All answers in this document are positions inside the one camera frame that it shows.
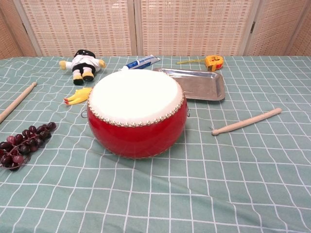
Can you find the wooden drumstick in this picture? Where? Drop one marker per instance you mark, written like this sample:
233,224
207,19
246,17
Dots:
247,121
17,103

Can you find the red drum white skin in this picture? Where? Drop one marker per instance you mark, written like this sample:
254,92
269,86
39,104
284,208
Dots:
136,97

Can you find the stainless steel tray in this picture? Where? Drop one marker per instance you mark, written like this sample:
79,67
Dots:
201,83

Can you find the white blue toothpaste tube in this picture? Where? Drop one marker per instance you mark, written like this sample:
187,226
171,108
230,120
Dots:
139,62

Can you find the green checked tablecloth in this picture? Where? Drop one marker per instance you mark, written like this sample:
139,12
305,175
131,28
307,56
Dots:
170,189

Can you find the yellow rubber chicken toy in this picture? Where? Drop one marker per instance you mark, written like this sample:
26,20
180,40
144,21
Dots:
79,95

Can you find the yellow tape measure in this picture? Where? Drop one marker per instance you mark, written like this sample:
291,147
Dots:
214,63

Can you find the plush doll black hair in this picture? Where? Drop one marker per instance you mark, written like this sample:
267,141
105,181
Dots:
83,63

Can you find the woven folding screen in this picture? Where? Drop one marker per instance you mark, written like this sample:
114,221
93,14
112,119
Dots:
182,26

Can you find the bunch of purple grapes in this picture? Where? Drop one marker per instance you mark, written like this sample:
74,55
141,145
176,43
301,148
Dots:
24,142

